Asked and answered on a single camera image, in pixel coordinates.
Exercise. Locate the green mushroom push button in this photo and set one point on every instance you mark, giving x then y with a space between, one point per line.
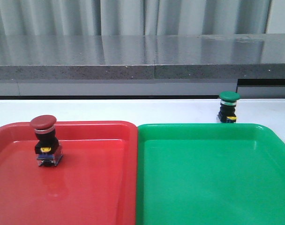
228 102

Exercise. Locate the red mushroom push button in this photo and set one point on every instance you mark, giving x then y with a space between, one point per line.
48 149

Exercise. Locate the red plastic tray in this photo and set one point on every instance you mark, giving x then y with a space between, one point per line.
93 184

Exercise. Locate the grey stone counter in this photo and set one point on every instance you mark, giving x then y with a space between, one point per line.
200 66

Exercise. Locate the green plastic tray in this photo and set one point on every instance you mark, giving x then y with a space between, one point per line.
210 174

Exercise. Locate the white curtain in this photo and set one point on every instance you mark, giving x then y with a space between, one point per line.
133 17

